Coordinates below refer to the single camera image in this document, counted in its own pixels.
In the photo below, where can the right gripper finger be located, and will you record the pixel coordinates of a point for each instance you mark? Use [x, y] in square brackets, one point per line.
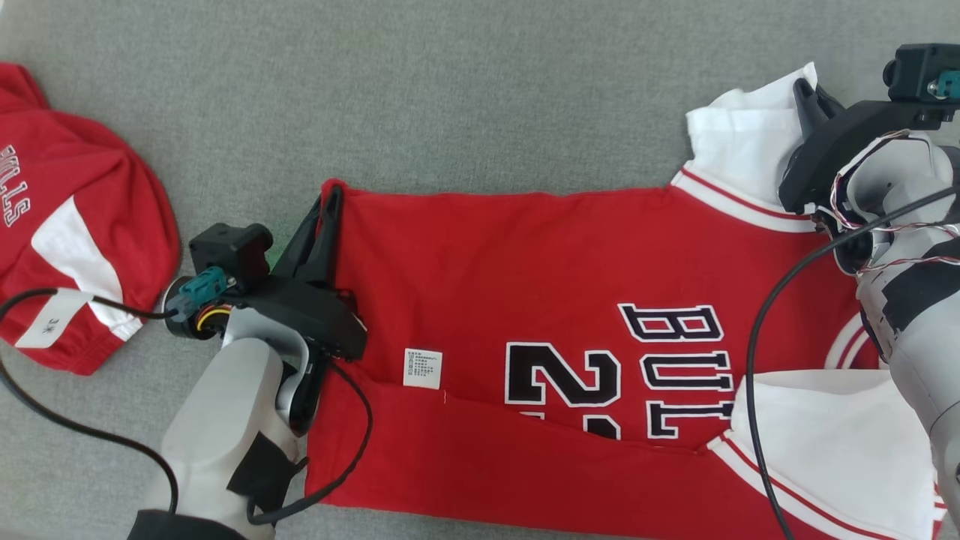
[831, 109]
[808, 109]

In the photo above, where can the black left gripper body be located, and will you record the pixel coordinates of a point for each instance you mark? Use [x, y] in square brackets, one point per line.
[307, 307]

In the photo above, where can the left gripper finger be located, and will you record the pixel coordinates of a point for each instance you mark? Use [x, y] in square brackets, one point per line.
[328, 240]
[300, 251]

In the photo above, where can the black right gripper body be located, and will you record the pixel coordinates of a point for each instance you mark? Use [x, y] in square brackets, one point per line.
[832, 142]

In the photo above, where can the red white basketball jersey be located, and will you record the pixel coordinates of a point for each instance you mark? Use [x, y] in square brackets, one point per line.
[525, 262]

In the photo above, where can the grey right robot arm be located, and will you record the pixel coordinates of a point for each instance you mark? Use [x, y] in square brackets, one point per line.
[922, 330]

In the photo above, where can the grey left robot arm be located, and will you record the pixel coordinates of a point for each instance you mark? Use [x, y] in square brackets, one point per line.
[217, 405]

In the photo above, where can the red white crumpled jersey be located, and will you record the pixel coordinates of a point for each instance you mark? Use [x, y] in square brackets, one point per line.
[82, 172]

